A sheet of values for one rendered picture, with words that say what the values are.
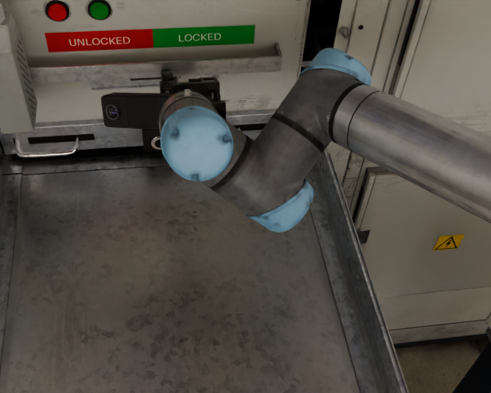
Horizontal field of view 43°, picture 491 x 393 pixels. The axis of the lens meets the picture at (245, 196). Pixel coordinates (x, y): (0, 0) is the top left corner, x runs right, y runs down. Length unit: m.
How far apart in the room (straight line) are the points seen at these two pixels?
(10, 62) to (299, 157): 0.42
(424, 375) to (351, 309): 0.99
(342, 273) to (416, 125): 0.40
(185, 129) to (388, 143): 0.21
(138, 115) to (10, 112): 0.20
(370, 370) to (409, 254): 0.60
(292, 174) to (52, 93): 0.50
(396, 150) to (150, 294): 0.47
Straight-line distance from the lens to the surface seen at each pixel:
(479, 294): 1.77
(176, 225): 1.04
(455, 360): 1.99
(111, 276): 0.99
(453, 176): 0.63
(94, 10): 0.97
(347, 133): 0.70
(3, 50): 0.91
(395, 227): 1.38
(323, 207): 1.08
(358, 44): 1.03
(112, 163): 1.15
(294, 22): 1.03
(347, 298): 0.98
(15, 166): 1.17
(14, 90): 0.94
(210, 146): 0.66
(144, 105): 0.85
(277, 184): 0.71
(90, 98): 1.09
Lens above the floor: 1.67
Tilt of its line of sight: 49 degrees down
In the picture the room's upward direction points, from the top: 5 degrees clockwise
